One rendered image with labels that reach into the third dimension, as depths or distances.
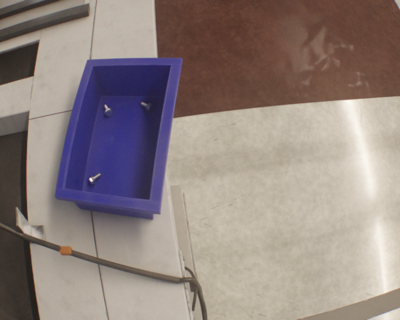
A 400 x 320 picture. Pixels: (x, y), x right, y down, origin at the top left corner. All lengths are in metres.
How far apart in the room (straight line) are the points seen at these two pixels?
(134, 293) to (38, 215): 0.20
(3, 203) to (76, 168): 0.22
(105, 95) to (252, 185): 0.92
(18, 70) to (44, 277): 0.48
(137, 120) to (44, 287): 0.32
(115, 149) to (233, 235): 0.88
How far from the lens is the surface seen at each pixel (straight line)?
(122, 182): 0.82
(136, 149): 0.84
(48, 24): 1.06
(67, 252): 0.76
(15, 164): 0.97
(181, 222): 1.24
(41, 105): 0.94
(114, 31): 1.00
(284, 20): 2.14
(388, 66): 2.13
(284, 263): 1.66
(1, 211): 0.94
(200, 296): 0.84
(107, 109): 0.87
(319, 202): 1.74
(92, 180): 0.82
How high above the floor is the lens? 1.57
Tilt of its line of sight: 61 degrees down
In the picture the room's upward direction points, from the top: 2 degrees counter-clockwise
